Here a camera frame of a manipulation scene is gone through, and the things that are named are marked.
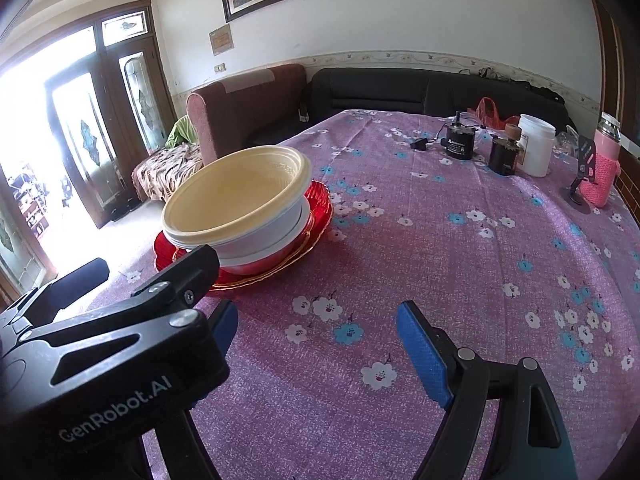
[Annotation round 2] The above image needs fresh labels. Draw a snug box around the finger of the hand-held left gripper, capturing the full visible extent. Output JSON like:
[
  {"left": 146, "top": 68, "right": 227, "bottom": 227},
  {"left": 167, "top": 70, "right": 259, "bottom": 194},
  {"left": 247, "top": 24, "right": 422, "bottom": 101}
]
[
  {"left": 20, "top": 245, "right": 221, "bottom": 386},
  {"left": 0, "top": 258, "right": 110, "bottom": 326}
]

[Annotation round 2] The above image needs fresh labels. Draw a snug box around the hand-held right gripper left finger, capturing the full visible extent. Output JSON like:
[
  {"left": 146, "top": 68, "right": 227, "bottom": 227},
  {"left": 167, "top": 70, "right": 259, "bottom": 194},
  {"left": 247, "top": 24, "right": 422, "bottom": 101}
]
[{"left": 142, "top": 300, "right": 240, "bottom": 480}]

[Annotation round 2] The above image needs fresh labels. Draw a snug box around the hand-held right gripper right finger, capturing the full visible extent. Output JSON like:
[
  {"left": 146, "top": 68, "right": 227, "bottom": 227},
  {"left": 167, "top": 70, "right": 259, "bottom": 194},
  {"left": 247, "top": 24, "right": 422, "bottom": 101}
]
[{"left": 396, "top": 300, "right": 581, "bottom": 480}]

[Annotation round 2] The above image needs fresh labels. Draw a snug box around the red plate with gold lettering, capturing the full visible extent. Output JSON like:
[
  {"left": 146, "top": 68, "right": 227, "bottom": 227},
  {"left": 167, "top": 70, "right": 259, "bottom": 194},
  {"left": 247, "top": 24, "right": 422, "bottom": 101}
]
[{"left": 153, "top": 220, "right": 331, "bottom": 292}]

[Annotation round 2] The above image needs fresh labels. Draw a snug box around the large white foam bowl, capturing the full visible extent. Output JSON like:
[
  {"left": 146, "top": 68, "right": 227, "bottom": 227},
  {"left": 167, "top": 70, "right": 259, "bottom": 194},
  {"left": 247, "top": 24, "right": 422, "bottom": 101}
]
[{"left": 165, "top": 195, "right": 312, "bottom": 268}]

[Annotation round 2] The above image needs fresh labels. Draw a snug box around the cream plastic bowl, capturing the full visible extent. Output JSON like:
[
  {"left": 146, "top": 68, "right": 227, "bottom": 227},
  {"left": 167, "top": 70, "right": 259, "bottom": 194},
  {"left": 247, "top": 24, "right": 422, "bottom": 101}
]
[{"left": 161, "top": 145, "right": 313, "bottom": 251}]

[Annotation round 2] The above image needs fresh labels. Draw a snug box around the red plate with round sticker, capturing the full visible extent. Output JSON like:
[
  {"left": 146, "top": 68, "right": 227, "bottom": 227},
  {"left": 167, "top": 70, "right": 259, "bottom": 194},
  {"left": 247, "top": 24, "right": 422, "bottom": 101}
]
[{"left": 170, "top": 180, "right": 334, "bottom": 277}]

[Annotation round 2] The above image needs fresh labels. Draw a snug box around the brown patterned blanket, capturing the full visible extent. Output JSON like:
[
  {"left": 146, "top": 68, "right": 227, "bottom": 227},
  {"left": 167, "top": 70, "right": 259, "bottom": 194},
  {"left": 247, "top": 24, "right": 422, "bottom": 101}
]
[{"left": 131, "top": 142, "right": 205, "bottom": 203}]

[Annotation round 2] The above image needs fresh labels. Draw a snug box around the purple floral tablecloth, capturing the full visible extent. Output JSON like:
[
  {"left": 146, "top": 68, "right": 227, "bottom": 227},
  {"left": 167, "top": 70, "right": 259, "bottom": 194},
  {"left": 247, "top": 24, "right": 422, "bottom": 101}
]
[{"left": 75, "top": 108, "right": 640, "bottom": 480}]

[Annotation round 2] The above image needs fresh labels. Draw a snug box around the green cloth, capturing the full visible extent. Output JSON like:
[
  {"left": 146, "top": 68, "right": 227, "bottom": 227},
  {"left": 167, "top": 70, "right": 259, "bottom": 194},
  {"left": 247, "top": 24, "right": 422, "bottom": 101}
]
[{"left": 167, "top": 115, "right": 198, "bottom": 147}]

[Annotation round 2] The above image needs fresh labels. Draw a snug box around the brown armchair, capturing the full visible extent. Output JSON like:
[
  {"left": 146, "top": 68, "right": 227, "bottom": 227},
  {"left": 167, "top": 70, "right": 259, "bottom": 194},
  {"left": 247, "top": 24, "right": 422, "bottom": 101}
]
[{"left": 186, "top": 63, "right": 308, "bottom": 168}]

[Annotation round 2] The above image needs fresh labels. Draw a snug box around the wooden glass door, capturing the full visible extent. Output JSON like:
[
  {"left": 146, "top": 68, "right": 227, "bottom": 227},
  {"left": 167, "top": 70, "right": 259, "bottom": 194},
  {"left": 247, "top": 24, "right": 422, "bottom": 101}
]
[{"left": 42, "top": 0, "right": 176, "bottom": 231}]

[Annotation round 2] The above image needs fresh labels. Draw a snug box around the dark jar with cork lid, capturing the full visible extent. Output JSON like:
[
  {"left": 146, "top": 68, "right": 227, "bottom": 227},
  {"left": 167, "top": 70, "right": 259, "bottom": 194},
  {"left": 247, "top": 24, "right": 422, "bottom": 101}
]
[{"left": 489, "top": 124, "right": 523, "bottom": 177}]

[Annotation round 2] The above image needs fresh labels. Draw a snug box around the black cylindrical motor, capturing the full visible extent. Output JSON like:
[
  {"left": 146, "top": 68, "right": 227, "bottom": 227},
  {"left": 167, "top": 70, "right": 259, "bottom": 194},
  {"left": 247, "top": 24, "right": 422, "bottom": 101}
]
[{"left": 442, "top": 112, "right": 478, "bottom": 161}]

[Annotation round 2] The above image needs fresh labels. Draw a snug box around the white plastic jar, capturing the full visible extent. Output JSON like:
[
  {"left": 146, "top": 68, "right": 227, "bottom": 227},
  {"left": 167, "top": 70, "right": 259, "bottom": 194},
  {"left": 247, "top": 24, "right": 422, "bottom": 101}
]
[{"left": 515, "top": 114, "right": 557, "bottom": 178}]

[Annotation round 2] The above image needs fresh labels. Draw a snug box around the red plastic bag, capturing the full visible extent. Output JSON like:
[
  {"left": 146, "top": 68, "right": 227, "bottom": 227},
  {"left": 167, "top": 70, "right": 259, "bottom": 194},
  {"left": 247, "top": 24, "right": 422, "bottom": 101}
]
[{"left": 474, "top": 97, "right": 521, "bottom": 133}]

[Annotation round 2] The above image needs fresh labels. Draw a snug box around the clear plastic bag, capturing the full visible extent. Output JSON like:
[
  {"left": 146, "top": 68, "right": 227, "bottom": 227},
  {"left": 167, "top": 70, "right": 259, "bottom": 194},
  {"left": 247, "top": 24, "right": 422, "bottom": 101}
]
[{"left": 554, "top": 127, "right": 581, "bottom": 163}]

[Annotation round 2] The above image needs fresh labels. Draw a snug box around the pink knit-sleeved bottle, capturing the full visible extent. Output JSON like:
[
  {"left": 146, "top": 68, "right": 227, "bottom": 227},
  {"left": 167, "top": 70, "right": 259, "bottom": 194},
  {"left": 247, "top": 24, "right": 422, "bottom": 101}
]
[{"left": 580, "top": 112, "right": 623, "bottom": 208}]

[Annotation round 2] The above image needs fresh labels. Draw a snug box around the black phone stand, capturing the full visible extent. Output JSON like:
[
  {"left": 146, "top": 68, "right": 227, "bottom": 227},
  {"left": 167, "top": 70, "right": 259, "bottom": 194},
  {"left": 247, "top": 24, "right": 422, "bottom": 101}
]
[{"left": 560, "top": 136, "right": 598, "bottom": 213}]

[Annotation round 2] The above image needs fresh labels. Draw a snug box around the black sofa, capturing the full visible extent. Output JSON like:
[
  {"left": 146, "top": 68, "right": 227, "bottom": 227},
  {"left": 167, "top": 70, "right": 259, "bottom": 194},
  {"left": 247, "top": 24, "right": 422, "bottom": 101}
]
[{"left": 247, "top": 67, "right": 576, "bottom": 146}]

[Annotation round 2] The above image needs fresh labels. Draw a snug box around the black bag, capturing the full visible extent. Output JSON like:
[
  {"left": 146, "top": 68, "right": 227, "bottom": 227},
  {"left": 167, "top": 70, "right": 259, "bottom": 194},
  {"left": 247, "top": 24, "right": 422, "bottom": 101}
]
[{"left": 510, "top": 80, "right": 568, "bottom": 106}]

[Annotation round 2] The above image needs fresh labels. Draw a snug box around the small wall plaque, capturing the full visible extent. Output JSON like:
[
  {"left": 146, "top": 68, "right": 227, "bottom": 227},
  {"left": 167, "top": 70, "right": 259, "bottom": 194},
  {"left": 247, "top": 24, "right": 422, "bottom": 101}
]
[{"left": 209, "top": 23, "right": 235, "bottom": 57}]

